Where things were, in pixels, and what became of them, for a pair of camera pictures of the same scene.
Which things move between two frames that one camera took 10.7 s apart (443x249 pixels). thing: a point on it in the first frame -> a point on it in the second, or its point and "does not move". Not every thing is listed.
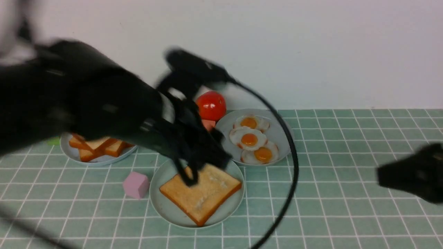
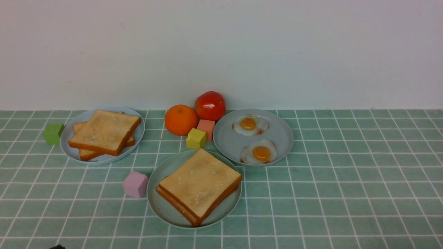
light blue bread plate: (72, 154) does not move
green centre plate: (167, 172) does not move
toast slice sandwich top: (95, 146) -> (199, 182)
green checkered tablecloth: (48, 202) does not move
